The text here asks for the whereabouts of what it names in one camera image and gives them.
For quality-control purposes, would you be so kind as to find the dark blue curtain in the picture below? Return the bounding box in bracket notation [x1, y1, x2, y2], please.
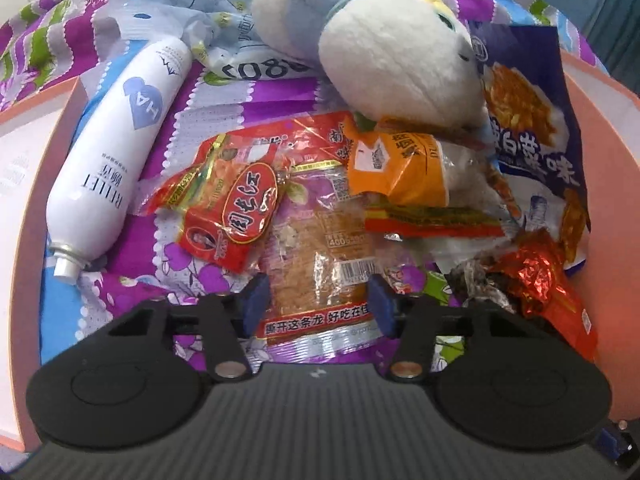
[585, 0, 640, 96]

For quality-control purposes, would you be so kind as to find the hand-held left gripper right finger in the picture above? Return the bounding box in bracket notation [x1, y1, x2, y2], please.
[369, 276, 543, 382]

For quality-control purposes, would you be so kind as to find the purple snack bag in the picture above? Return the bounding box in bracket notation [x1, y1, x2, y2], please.
[467, 22, 591, 276]

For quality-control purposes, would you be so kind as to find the white and blue plush toy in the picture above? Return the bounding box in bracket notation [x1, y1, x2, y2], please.
[250, 0, 488, 128]

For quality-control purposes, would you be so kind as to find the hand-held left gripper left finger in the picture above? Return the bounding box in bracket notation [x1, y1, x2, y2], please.
[106, 274, 273, 382]

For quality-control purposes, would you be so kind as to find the pink cardboard box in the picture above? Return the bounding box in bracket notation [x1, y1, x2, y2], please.
[560, 50, 640, 426]

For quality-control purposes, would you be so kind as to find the long clear red-edged snack packet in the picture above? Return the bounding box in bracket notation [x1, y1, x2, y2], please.
[252, 112, 401, 363]

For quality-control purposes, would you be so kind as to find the purple floral bedsheet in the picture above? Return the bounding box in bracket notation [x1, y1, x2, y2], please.
[0, 0, 608, 376]

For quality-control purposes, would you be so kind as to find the red foil snack packet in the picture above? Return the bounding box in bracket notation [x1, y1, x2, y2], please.
[492, 230, 598, 363]

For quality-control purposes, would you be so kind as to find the pink box lid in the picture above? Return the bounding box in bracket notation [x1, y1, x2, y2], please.
[0, 77, 88, 453]

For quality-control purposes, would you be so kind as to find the crumpled silver foil wrapper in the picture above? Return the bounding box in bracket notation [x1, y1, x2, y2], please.
[447, 259, 518, 313]

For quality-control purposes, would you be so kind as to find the orange snack packet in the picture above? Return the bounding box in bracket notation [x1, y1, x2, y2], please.
[345, 117, 493, 208]

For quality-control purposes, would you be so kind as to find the white spray bottle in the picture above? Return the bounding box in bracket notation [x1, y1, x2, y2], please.
[46, 37, 193, 280]

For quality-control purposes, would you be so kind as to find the small red snack packet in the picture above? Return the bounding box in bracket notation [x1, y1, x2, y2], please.
[137, 130, 293, 273]

